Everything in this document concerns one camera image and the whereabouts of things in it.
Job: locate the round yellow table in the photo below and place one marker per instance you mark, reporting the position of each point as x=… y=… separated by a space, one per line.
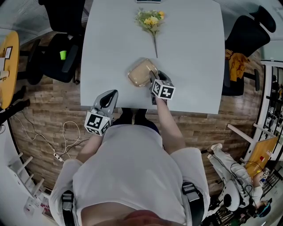
x=11 y=88

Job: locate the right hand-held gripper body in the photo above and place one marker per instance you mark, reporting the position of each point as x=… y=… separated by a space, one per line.
x=164 y=90

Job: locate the person's left black shoe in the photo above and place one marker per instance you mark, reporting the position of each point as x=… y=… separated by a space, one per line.
x=127 y=113

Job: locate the black office chair with headrest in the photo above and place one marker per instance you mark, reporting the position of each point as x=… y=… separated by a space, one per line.
x=247 y=39

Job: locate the person's right forearm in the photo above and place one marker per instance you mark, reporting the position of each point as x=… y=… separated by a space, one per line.
x=170 y=128

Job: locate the white head camera helmet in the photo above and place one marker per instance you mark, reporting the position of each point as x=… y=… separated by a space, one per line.
x=231 y=195

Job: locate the person's black shoe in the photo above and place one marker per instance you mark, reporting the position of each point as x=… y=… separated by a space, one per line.
x=140 y=114
x=127 y=113

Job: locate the person's right black shoe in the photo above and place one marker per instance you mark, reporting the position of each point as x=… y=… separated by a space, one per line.
x=140 y=114

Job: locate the small framed card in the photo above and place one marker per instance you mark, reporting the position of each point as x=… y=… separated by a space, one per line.
x=8 y=53

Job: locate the person's face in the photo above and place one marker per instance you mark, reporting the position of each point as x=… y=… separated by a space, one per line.
x=141 y=218

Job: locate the black metal shelf rack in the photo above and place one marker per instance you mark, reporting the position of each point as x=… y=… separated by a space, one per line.
x=273 y=103

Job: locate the light wooden table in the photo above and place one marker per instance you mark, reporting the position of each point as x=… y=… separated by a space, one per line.
x=264 y=148

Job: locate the small red cup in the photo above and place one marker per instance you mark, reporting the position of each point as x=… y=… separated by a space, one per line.
x=262 y=158

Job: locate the white wooden rack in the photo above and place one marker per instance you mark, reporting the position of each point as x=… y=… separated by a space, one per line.
x=20 y=174

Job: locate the green plastic cup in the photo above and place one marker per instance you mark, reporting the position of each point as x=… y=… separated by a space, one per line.
x=63 y=55

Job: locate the green tissue box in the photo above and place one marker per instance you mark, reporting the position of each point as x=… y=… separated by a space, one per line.
x=148 y=1

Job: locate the beige shallow tray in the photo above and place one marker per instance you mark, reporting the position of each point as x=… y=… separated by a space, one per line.
x=139 y=75
x=138 y=65

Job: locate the person's white shirt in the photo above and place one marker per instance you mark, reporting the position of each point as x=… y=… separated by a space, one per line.
x=128 y=167

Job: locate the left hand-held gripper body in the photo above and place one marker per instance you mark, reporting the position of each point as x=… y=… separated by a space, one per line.
x=97 y=122

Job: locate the mustard yellow cloth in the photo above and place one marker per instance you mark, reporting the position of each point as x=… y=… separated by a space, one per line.
x=237 y=65

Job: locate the person's dark trousers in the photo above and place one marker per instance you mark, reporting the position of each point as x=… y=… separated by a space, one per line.
x=123 y=122

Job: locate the beige paper cup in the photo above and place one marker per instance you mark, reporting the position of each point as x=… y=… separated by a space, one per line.
x=4 y=75

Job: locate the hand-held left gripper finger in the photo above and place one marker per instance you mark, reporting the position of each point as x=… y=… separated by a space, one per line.
x=115 y=101
x=100 y=100

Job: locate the person's left forearm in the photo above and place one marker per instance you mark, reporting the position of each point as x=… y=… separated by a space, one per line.
x=89 y=148

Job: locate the yellow artificial flower bouquet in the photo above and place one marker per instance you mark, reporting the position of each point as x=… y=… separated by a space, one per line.
x=150 y=21

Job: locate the white power strip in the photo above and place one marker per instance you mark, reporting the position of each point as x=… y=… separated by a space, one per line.
x=59 y=157

